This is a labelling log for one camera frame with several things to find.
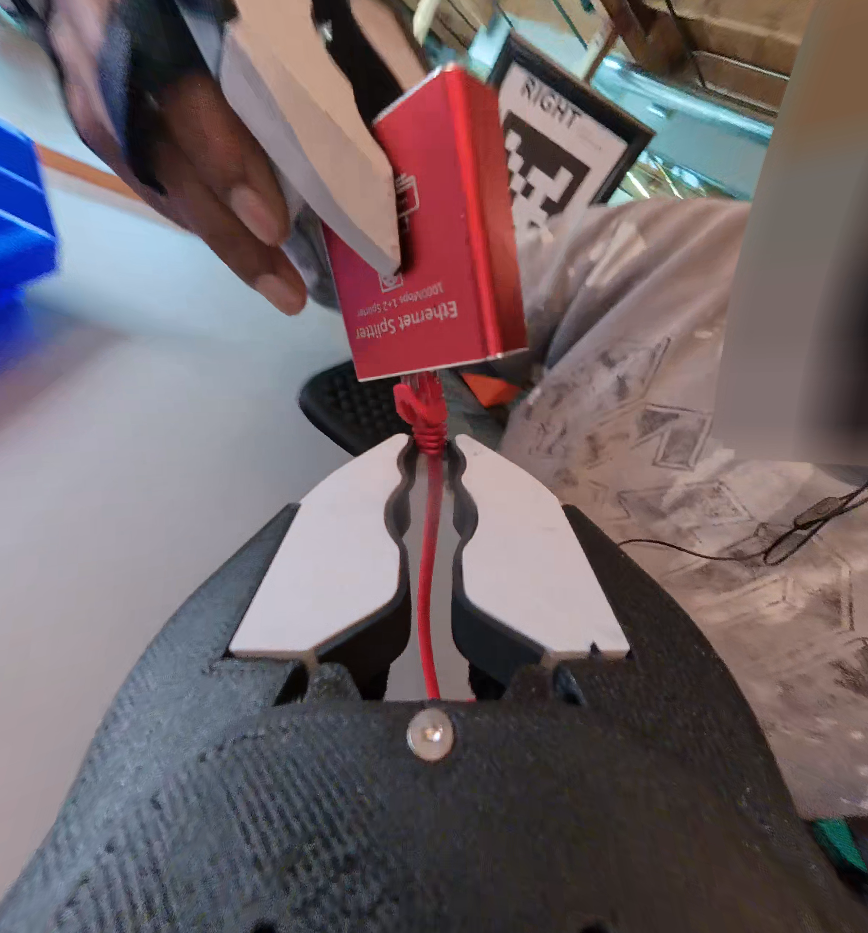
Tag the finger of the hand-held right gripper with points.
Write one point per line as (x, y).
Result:
(310, 131)
(390, 51)

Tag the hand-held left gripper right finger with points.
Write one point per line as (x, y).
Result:
(543, 576)

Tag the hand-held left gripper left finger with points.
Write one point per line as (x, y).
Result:
(324, 568)

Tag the red ethernet splitter box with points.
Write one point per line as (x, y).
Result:
(448, 219)

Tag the blue plastic bin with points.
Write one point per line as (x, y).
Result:
(4, 219)

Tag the person's right hand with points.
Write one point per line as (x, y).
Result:
(215, 175)

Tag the person's splotched grey hoodie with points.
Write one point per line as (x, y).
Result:
(659, 437)

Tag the black framed marker sign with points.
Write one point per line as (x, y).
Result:
(550, 146)

